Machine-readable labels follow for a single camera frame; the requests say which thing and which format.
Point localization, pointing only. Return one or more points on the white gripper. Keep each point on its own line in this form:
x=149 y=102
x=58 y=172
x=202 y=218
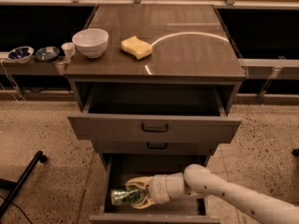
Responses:
x=158 y=188

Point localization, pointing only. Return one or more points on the green soda can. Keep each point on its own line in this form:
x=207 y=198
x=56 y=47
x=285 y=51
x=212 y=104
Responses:
x=127 y=195

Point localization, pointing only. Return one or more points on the grey top drawer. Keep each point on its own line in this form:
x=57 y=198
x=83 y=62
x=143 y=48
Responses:
x=171 y=116

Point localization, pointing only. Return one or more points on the grey drawer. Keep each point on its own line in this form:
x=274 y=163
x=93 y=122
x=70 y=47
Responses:
x=154 y=148
x=122 y=167
x=171 y=116

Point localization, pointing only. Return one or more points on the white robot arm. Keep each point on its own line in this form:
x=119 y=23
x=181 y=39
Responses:
x=197 y=180

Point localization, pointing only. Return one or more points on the grey bottom drawer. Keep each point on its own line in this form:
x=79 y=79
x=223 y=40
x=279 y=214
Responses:
x=122 y=167

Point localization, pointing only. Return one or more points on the grey middle drawer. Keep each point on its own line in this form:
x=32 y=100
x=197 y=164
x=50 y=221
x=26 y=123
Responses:
x=154 y=148

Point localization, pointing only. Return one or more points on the grey drawer cabinet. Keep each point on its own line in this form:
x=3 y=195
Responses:
x=190 y=50

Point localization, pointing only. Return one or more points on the black stand leg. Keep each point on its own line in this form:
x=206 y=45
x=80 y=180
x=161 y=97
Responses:
x=13 y=187

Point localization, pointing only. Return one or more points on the yellow sponge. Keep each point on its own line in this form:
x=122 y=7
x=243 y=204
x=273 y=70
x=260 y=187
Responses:
x=136 y=47

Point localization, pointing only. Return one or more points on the white ceramic bowl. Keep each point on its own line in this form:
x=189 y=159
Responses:
x=91 y=42

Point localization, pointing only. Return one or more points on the small white cup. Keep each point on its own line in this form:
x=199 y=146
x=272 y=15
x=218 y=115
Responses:
x=69 y=50

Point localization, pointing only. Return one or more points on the grey side shelf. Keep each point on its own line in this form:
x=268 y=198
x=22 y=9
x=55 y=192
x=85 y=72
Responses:
x=33 y=68

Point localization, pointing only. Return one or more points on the dark blue small dish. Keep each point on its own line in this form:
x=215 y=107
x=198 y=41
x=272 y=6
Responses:
x=47 y=54

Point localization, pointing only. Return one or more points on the blue patterned bowl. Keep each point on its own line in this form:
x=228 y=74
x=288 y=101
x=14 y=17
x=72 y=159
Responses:
x=21 y=54

